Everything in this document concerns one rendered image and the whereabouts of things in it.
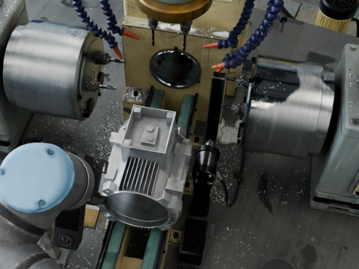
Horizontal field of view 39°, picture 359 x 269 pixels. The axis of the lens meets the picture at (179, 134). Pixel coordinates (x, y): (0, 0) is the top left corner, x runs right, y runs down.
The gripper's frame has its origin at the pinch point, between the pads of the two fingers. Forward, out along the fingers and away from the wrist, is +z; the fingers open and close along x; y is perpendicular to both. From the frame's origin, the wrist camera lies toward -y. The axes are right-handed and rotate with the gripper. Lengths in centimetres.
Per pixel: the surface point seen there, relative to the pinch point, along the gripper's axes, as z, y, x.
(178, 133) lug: 18.2, 18.3, -12.7
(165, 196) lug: 10.0, 3.2, -13.2
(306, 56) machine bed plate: 75, 61, -47
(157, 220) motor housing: 22.0, -2.4, -11.4
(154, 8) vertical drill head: 4.1, 42.2, -3.5
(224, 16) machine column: 35, 55, -18
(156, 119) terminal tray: 16.8, 20.3, -7.0
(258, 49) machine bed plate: 75, 61, -30
